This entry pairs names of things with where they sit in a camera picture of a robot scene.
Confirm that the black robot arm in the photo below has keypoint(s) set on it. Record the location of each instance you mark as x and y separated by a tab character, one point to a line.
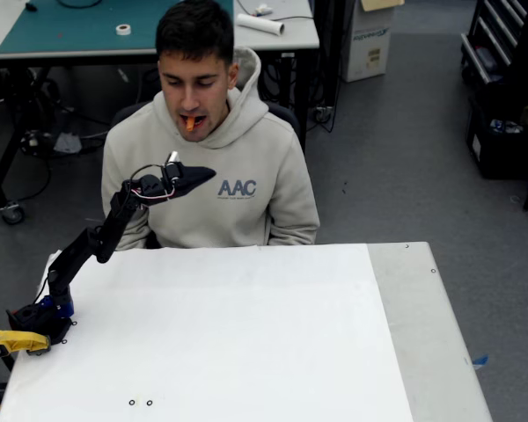
110	228

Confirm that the manila folder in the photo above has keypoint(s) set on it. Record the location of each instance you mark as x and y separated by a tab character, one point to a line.
380	3

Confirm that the green cutting mat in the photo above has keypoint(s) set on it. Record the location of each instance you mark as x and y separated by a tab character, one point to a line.
48	26

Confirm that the black tool drawer cabinet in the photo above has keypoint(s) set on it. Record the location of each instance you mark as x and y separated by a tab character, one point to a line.
493	44

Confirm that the white debris on floor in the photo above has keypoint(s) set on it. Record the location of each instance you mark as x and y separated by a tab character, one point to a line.
67	143

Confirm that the white cardboard box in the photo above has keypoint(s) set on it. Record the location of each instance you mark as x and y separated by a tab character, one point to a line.
369	44

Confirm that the man in beige hoodie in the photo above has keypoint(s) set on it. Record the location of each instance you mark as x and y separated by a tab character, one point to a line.
229	211

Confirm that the rolled white paper tube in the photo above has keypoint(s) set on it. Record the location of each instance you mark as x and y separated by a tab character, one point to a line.
261	24

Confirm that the white tape roll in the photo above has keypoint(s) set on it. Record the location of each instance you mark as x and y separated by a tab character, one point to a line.
123	29

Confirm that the small white camera module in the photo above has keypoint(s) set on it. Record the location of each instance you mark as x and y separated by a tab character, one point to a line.
172	167

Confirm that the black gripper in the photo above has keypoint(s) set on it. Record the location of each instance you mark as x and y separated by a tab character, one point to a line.
188	179

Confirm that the large white paper sheet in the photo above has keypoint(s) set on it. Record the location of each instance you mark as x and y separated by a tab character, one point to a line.
246	343

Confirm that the crumpled white paper wad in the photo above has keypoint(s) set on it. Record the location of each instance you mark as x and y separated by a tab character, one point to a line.
262	9

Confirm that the blue tape scrap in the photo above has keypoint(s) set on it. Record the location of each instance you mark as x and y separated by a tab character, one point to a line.
480	360

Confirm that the grey workbench with black legs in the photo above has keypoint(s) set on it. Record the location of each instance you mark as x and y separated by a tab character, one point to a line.
290	37

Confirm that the black storage crate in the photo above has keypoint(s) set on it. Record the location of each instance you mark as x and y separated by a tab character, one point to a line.
497	154

